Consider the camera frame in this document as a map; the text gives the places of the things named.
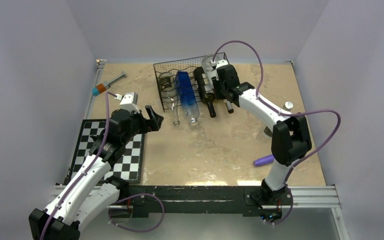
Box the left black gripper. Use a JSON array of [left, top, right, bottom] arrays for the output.
[[121, 105, 163, 145]]

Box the olive wine bottle brown label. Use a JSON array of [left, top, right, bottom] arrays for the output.
[[223, 99, 234, 114]]

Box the dark wine bottle Negroamaro label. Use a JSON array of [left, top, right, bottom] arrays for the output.
[[193, 67, 217, 118]]

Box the clear bottle silver cap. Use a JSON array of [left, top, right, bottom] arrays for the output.
[[263, 101, 294, 138], [201, 54, 217, 84]]

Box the clear glass bottle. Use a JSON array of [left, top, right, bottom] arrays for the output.
[[158, 72, 180, 127]]

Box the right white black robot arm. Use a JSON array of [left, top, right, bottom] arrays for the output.
[[213, 60, 312, 204]]

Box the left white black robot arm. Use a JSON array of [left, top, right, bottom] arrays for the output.
[[28, 105, 164, 240]]

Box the black white chessboard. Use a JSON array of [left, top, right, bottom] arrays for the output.
[[63, 119, 145, 186]]

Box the purple plastic microphone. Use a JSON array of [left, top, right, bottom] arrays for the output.
[[253, 154, 275, 167]]

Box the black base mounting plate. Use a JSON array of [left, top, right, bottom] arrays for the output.
[[107, 185, 292, 222]]

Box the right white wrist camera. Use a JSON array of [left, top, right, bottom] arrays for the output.
[[211, 59, 229, 81]]

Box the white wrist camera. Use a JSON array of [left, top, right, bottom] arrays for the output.
[[211, 59, 229, 81], [114, 92, 140, 113]]

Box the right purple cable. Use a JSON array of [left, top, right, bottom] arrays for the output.
[[211, 40, 342, 227]]

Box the purple cable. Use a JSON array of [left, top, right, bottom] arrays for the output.
[[38, 91, 165, 240], [211, 40, 342, 227]]

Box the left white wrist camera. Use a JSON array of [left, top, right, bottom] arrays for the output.
[[114, 92, 140, 113]]

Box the black wire wine rack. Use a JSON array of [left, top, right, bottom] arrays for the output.
[[153, 52, 234, 118]]

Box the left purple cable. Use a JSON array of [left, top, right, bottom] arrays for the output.
[[38, 91, 165, 240]]

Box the orange blue handled tool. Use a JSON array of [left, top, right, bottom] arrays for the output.
[[92, 71, 127, 97]]

